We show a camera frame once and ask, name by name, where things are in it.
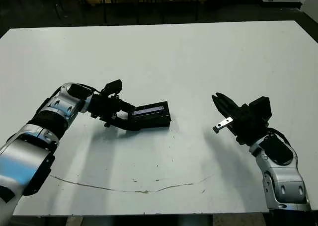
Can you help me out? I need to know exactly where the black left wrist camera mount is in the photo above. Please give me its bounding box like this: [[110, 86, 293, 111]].
[[101, 79, 123, 97]]

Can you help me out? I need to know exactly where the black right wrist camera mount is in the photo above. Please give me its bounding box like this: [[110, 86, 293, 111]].
[[248, 96, 273, 122]]

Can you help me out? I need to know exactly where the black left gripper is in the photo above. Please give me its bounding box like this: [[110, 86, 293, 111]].
[[90, 93, 140, 132]]

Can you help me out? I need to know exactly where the black box lid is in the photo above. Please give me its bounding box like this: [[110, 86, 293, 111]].
[[128, 101, 172, 127]]

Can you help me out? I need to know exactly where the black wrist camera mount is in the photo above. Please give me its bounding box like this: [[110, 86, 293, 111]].
[[248, 96, 273, 122], [101, 79, 123, 97]]

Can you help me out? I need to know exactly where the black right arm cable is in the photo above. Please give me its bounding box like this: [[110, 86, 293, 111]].
[[267, 127, 292, 147]]

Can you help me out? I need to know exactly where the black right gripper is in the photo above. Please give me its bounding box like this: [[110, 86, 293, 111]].
[[211, 92, 272, 147]]

